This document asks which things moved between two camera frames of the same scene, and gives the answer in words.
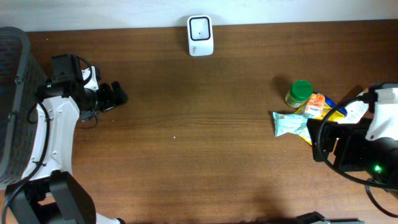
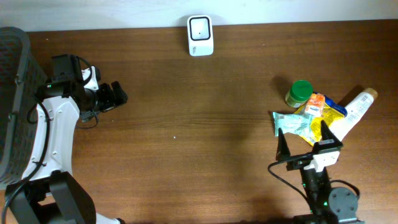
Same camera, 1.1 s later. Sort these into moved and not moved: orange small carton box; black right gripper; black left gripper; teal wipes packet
Moved: black right gripper
Not moved: teal wipes packet; black left gripper; orange small carton box
